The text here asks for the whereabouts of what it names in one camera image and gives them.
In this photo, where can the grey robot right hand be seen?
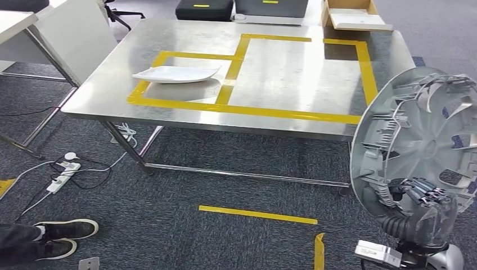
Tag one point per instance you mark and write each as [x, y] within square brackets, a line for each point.
[436, 223]

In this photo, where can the silver plastic wheel hubcap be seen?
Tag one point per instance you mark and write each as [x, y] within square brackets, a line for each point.
[421, 130]

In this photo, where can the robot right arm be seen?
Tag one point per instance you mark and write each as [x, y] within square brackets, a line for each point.
[395, 227]

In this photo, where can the short yellow tape strip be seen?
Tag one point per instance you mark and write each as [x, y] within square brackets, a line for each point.
[319, 253]

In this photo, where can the long yellow tape strip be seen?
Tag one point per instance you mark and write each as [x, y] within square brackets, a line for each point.
[257, 215]

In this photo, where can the stainless steel table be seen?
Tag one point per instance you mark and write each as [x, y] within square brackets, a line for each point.
[298, 74]

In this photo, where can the white foam sheet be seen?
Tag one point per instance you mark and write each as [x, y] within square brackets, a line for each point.
[357, 19]

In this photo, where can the cardboard box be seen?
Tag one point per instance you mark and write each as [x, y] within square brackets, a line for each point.
[326, 11]

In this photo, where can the black flat device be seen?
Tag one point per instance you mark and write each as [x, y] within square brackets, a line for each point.
[272, 9]

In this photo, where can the white curved plate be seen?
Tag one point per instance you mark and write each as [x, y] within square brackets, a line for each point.
[175, 74]

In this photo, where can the black padded case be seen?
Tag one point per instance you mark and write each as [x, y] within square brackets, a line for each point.
[205, 13]

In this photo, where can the white round plug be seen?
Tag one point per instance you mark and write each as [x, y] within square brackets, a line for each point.
[71, 156]

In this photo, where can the person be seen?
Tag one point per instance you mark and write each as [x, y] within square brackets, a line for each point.
[63, 229]

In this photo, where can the white power strip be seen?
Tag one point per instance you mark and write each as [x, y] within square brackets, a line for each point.
[63, 178]

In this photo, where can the black office chair base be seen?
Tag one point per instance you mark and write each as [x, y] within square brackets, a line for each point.
[123, 15]

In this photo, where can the pale table with side panel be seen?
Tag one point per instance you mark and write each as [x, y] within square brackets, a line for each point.
[74, 37]

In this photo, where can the yellow tape corner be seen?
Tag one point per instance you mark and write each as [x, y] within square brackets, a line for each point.
[5, 186]

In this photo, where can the black chair seat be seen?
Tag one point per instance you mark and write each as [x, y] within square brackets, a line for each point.
[22, 4]

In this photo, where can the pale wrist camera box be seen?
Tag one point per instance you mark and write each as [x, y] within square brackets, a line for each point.
[376, 253]

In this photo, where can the yellow tape frame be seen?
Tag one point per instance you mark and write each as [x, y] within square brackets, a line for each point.
[261, 110]

